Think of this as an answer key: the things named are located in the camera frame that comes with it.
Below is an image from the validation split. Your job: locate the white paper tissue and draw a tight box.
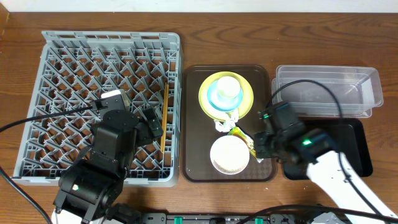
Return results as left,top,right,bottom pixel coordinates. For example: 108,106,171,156
214,108,239,133

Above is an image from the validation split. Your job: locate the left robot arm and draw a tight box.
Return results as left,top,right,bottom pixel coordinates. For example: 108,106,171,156
54,108,163,223

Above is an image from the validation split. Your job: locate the cream white cup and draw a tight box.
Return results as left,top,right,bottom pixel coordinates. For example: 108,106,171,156
216,76,241,98

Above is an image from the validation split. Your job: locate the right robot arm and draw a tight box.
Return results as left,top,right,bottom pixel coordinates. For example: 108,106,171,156
254,103,397,223

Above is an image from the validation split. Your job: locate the white paper bowl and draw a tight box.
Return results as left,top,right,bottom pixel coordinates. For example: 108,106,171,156
210,135,250,175

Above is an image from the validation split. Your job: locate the dark brown serving tray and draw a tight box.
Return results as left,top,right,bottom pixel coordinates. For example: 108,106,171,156
181,65,277,183

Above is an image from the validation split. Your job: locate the light blue bowl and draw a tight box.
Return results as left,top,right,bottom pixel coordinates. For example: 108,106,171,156
207,80,243,112

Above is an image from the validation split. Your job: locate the grey plastic dishwasher rack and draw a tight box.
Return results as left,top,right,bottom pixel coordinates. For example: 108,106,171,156
12,30,183,187

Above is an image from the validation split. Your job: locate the yellow green snack wrapper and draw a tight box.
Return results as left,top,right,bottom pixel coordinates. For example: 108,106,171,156
228,126,263,163

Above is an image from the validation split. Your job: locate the yellow plate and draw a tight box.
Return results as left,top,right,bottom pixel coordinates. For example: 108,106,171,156
198,72,254,121

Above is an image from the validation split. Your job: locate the black plastic tray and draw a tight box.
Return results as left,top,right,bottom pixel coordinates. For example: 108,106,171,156
282,118,373,180

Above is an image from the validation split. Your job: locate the clear plastic bin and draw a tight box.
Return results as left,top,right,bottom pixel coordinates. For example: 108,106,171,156
272,65,384,118

